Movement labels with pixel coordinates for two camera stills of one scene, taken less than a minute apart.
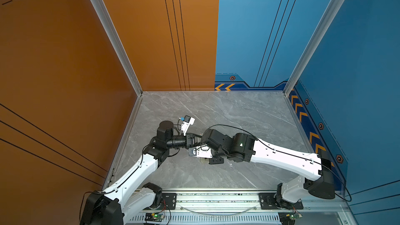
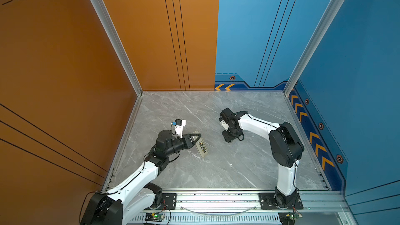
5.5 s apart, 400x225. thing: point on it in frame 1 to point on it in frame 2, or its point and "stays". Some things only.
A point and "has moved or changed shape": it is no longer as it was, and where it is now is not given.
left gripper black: (189, 139) stays
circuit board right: (289, 217) stays
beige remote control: (204, 160) has moved or changed shape
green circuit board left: (154, 216) stays
